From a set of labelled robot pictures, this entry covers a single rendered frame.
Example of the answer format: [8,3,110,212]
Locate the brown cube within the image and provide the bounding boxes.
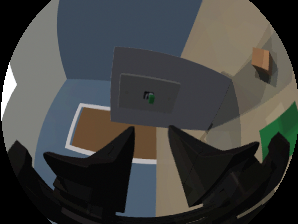
[251,47,273,76]

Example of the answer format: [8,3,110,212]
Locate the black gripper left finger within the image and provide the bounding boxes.
[43,125,136,213]

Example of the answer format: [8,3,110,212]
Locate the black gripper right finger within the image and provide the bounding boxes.
[168,125,259,208]

